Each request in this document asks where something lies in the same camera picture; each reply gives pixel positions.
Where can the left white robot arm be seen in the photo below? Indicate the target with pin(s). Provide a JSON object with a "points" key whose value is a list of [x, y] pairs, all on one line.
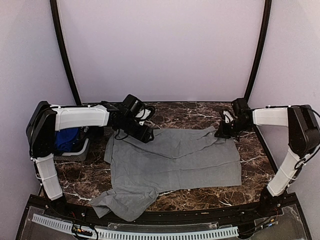
{"points": [[129, 116]]}

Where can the black frame post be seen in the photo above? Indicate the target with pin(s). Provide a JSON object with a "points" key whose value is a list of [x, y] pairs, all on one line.
{"points": [[63, 51], [259, 49]]}

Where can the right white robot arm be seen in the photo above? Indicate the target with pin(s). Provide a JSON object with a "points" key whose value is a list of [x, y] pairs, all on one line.
{"points": [[299, 122]]}

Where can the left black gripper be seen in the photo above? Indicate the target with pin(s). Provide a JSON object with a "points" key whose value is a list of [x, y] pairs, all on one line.
{"points": [[144, 135]]}

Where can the left black frame post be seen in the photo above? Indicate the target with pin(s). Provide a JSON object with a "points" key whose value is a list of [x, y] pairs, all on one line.
{"points": [[63, 51]]}

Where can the white slotted cable duct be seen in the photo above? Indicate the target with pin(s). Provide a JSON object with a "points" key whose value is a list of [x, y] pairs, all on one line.
{"points": [[102, 233]]}

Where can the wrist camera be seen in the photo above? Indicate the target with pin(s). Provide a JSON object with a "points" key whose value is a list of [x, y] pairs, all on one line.
{"points": [[226, 116], [145, 114]]}

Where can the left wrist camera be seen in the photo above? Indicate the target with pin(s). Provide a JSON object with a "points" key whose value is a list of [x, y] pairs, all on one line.
{"points": [[145, 114]]}

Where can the grey laundry basket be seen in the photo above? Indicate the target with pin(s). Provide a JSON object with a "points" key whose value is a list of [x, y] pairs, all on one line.
{"points": [[79, 156]]}

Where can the grey button shirt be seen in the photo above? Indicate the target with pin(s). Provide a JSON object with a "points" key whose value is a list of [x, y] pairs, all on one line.
{"points": [[177, 159]]}

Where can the blue printed t-shirt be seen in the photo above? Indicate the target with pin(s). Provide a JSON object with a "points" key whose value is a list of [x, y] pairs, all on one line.
{"points": [[65, 139]]}

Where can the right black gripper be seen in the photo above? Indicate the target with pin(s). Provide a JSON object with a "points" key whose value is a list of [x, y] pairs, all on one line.
{"points": [[222, 132]]}

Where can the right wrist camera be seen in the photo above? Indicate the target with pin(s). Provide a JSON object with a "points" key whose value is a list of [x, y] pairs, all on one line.
{"points": [[226, 116]]}

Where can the right black frame post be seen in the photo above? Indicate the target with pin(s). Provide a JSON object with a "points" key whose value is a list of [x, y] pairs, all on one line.
{"points": [[259, 49]]}

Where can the black curved front rail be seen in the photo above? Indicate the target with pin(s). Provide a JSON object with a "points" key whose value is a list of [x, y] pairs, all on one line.
{"points": [[236, 215]]}

